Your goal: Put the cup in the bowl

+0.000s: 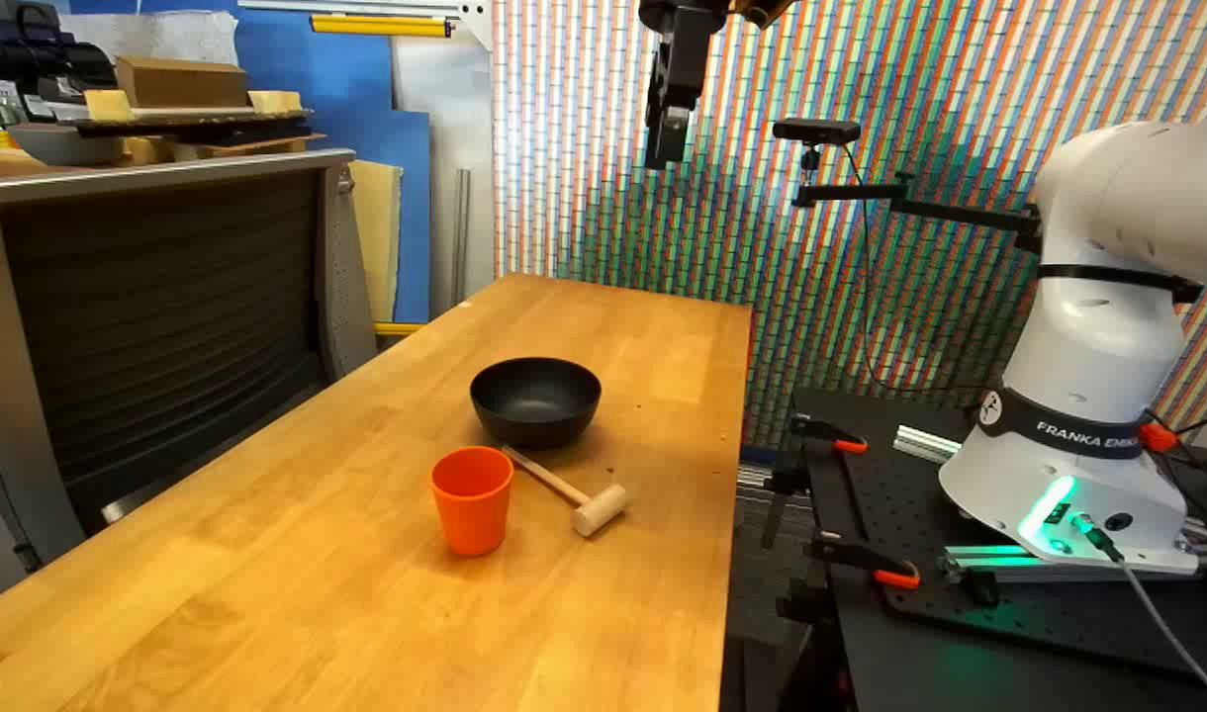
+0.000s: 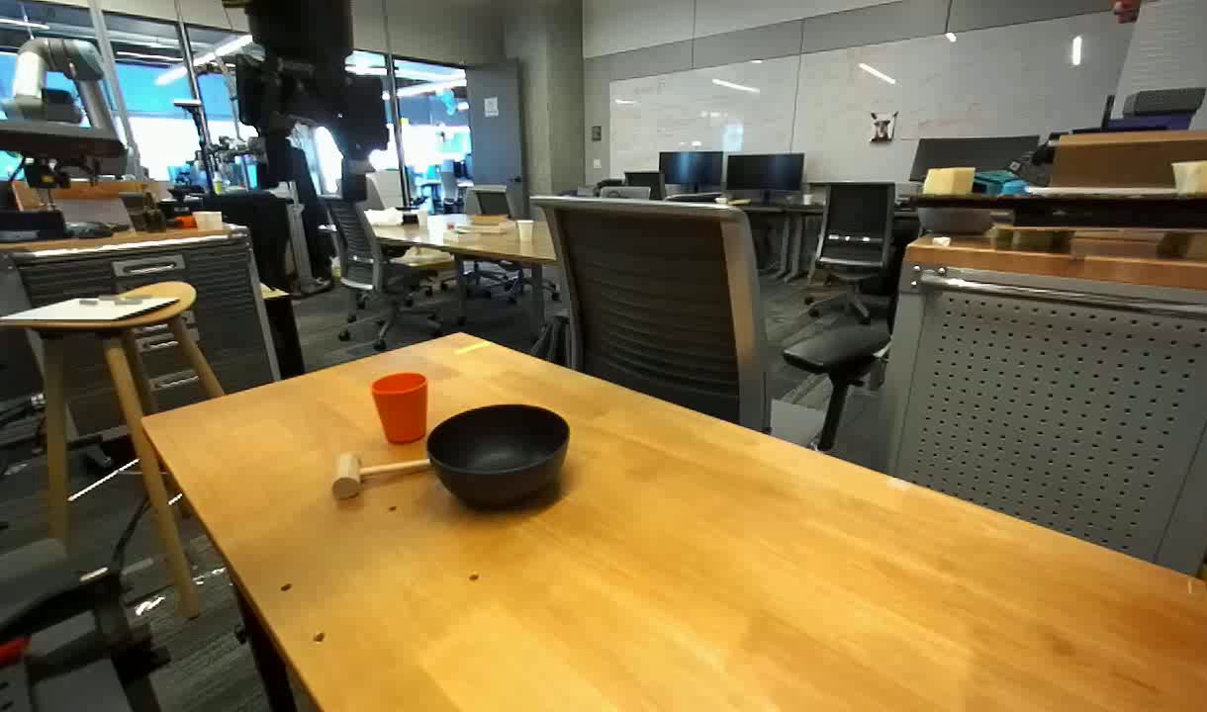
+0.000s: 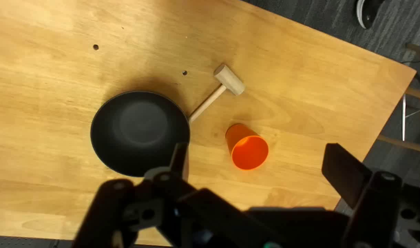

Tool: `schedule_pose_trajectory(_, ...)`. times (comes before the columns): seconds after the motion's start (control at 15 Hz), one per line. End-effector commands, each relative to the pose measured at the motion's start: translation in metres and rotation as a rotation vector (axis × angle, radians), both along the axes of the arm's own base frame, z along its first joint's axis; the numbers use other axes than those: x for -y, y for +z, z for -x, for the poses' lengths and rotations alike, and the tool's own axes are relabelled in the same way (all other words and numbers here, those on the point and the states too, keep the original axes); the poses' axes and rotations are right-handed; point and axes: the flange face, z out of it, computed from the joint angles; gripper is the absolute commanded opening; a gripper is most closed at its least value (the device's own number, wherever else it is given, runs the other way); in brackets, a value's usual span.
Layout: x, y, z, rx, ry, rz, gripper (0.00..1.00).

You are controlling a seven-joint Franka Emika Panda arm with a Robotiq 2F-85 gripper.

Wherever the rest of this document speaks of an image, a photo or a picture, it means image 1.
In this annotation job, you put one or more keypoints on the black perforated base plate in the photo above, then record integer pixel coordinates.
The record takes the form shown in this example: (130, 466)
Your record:
(919, 527)

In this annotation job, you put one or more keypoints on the wooden mallet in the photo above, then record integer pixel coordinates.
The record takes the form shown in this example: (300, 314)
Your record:
(600, 507)

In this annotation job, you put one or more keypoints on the beige foam board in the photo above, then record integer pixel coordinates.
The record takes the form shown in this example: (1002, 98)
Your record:
(378, 241)

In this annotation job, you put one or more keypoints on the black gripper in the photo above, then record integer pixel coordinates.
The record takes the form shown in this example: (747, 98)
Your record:
(685, 52)

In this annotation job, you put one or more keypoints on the black camera on mount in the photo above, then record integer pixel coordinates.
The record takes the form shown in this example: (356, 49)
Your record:
(816, 134)

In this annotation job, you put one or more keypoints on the black bowl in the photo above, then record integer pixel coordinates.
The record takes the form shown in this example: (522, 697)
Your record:
(538, 403)

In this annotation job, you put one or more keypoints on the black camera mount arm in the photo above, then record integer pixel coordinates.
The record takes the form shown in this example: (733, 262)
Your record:
(919, 205)

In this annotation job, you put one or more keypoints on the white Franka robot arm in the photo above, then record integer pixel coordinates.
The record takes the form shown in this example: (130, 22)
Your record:
(1104, 343)

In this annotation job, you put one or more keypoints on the brown cardboard box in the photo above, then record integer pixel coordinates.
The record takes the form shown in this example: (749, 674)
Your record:
(183, 80)

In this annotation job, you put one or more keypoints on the blue board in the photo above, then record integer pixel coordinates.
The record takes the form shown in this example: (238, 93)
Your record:
(365, 134)

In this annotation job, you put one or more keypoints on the black equipment pile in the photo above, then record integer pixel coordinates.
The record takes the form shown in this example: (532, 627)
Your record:
(48, 57)

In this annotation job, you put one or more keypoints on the grey cabinet desk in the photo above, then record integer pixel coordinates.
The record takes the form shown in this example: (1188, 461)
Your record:
(153, 332)

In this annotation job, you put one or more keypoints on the yellow bar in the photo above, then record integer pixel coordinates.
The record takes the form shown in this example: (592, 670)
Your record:
(378, 27)

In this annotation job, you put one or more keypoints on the silver aluminium rail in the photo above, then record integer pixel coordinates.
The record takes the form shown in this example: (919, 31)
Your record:
(923, 445)

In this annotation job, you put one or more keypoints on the orange plastic cup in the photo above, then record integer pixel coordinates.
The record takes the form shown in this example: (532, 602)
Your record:
(473, 503)

